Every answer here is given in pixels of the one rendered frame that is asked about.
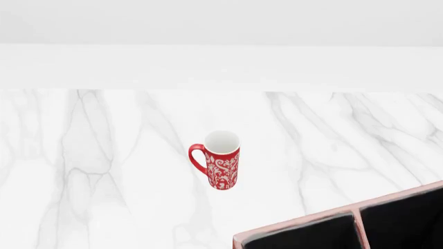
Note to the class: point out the pink caddy with black compartments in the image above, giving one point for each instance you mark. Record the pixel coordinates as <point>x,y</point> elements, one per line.
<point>356,207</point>

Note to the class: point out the red white patterned mug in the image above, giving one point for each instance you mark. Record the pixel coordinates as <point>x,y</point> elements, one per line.
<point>223,168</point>

